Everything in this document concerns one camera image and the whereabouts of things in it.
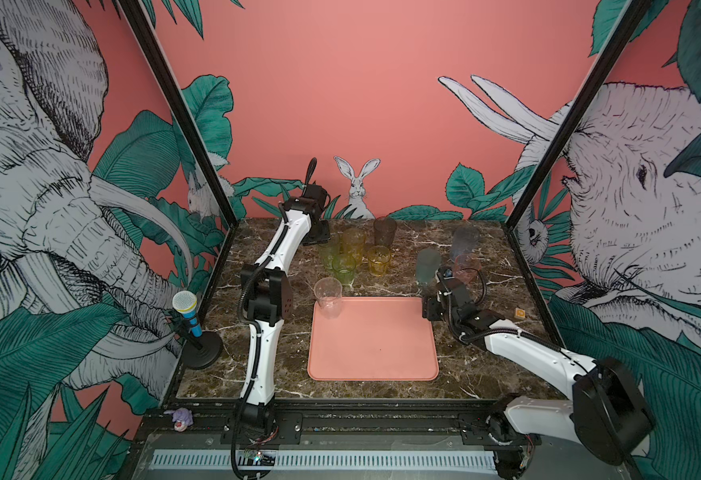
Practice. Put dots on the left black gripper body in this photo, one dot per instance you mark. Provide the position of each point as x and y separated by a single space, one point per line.
318 234

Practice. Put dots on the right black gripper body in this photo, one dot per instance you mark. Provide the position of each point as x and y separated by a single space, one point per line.
436 309

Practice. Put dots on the amber tall glass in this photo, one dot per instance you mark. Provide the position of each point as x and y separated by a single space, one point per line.
353 243

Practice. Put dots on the light green tall glass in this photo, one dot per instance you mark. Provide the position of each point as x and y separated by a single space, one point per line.
329 252

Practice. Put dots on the pink square tray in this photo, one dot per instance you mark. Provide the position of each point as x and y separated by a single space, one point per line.
373 339

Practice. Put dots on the clear glass tumbler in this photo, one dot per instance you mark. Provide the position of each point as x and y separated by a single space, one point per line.
328 292

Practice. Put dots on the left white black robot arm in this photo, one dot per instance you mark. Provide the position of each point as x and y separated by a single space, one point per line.
267 298

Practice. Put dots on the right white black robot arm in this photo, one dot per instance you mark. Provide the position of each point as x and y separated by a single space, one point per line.
602 408

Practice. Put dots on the pink glass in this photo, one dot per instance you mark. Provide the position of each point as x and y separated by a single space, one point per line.
465 269

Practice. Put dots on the teal wine glass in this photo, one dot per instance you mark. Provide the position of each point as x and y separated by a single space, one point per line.
427 263

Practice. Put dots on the grey tall glass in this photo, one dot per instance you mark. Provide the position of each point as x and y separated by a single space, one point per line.
464 240

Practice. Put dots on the green short glass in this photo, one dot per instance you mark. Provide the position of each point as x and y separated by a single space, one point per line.
344 267

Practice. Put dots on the dark brown glass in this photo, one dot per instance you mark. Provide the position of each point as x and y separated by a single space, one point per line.
384 230

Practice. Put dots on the yellow short glass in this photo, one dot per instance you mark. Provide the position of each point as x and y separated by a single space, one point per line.
378 259

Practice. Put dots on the white ventilation grille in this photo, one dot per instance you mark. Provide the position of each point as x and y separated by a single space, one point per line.
345 460

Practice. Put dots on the blue yellow toy microphone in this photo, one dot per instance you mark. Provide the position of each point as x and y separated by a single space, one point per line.
202 347

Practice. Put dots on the small purple toy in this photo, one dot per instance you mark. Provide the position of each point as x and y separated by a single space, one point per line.
182 418

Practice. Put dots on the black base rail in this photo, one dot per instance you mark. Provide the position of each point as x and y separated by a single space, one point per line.
294 419

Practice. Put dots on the right black frame post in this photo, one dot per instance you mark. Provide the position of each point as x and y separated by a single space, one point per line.
626 23

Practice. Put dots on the black frame post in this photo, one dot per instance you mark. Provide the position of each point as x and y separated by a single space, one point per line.
144 33
626 23

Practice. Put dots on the left black frame post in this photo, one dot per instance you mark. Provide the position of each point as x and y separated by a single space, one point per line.
144 33

